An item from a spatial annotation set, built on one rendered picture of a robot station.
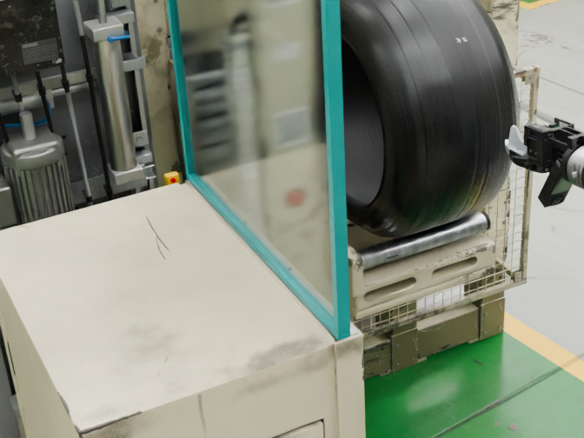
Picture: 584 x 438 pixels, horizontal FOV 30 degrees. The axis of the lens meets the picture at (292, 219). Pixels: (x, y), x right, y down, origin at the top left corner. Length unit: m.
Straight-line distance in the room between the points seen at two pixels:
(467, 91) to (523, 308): 1.73
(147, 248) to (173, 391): 0.36
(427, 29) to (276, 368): 0.92
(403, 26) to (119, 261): 0.78
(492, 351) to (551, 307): 0.33
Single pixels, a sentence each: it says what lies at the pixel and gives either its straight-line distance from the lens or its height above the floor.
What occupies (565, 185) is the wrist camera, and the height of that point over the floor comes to 1.19.
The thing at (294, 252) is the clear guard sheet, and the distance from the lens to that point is 1.53.
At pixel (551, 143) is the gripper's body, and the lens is 1.98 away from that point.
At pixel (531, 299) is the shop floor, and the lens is 3.83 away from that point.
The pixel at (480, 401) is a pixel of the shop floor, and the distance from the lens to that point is 3.37.
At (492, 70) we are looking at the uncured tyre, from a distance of 2.18.
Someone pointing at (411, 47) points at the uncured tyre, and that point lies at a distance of 2.12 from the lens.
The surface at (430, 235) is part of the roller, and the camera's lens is 2.38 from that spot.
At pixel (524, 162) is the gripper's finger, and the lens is 2.01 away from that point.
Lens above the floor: 2.14
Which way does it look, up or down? 30 degrees down
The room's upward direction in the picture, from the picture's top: 4 degrees counter-clockwise
